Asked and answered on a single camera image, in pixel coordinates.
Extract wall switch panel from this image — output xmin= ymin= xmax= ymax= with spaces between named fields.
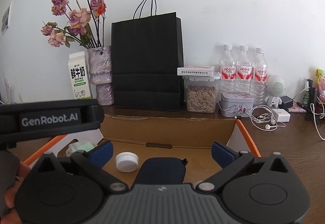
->
xmin=1 ymin=1 xmax=13 ymax=36

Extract clear container of seeds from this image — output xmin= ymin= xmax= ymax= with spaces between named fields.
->
xmin=183 ymin=73 xmax=221 ymax=113

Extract white cable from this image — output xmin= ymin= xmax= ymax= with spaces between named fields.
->
xmin=313 ymin=104 xmax=325 ymax=141

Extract black device stand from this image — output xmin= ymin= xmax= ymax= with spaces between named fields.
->
xmin=307 ymin=78 xmax=318 ymax=115

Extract white charger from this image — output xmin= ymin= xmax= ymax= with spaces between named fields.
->
xmin=271 ymin=109 xmax=291 ymax=123

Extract clear plastic bag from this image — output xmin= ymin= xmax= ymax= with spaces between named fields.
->
xmin=65 ymin=140 xmax=98 ymax=158

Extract white earphones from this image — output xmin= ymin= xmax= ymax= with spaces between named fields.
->
xmin=250 ymin=104 xmax=286 ymax=138

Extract white green milk carton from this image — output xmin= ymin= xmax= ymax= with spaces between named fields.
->
xmin=68 ymin=51 xmax=92 ymax=100

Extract person's left hand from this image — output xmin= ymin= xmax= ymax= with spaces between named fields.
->
xmin=0 ymin=160 xmax=32 ymax=224

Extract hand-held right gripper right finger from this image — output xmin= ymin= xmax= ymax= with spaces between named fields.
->
xmin=196 ymin=141 xmax=296 ymax=193

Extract flat white box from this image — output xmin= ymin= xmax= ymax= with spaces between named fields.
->
xmin=177 ymin=65 xmax=215 ymax=77

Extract dried pink roses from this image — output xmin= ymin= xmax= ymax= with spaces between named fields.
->
xmin=41 ymin=0 xmax=107 ymax=49

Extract pink feather decoration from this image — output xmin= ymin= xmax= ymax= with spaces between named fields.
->
xmin=2 ymin=73 xmax=23 ymax=104

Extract red cardboard box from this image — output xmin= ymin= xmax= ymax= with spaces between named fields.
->
xmin=7 ymin=114 xmax=262 ymax=188

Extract green spray bottle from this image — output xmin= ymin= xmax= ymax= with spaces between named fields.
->
xmin=302 ymin=81 xmax=312 ymax=105

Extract purple speckled vase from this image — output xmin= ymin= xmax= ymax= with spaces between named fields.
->
xmin=87 ymin=45 xmax=114 ymax=113

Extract yellow pink snack packet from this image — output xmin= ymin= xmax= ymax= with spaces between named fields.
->
xmin=314 ymin=69 xmax=325 ymax=103

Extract white robot speaker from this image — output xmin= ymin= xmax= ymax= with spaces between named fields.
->
xmin=264 ymin=75 xmax=287 ymax=108

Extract navy zip pouch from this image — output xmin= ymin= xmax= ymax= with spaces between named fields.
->
xmin=133 ymin=157 xmax=189 ymax=186

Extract printed tin box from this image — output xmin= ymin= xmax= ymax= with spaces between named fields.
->
xmin=219 ymin=91 xmax=255 ymax=117

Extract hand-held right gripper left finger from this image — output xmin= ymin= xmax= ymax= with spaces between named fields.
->
xmin=30 ymin=141 xmax=129 ymax=194

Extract black paper bag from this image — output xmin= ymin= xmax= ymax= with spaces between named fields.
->
xmin=111 ymin=0 xmax=185 ymax=112

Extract black power adapter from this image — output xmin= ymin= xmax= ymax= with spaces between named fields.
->
xmin=279 ymin=95 xmax=295 ymax=110

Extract white bottle cap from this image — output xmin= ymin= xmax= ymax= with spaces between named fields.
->
xmin=115 ymin=152 xmax=140 ymax=173

